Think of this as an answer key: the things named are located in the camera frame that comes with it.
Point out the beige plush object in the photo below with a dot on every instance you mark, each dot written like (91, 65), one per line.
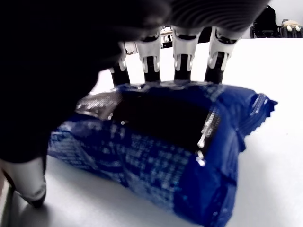
(290, 24)

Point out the black background equipment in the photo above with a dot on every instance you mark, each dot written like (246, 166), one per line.
(265, 21)

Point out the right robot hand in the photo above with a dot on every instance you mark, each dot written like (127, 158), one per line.
(47, 59)

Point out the blue Oreo packet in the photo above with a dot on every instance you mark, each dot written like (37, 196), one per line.
(165, 153)

